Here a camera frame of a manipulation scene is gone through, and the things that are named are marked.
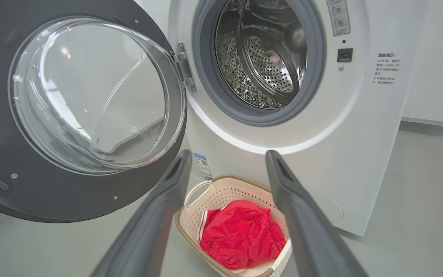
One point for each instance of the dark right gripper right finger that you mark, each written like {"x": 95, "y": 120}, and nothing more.
{"x": 313, "y": 238}

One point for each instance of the red garment with white stripes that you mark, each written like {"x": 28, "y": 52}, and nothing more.
{"x": 205, "y": 223}

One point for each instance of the white washing machine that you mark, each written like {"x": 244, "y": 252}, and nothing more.
{"x": 340, "y": 154}

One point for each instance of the cream perforated laundry basket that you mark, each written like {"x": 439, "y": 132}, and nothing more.
{"x": 221, "y": 192}

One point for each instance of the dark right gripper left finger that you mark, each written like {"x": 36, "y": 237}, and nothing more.
{"x": 148, "y": 231}

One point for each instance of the plain red mesh garment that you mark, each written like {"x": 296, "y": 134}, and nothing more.
{"x": 244, "y": 234}

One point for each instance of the round glass washing machine door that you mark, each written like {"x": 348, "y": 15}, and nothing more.
{"x": 71, "y": 192}

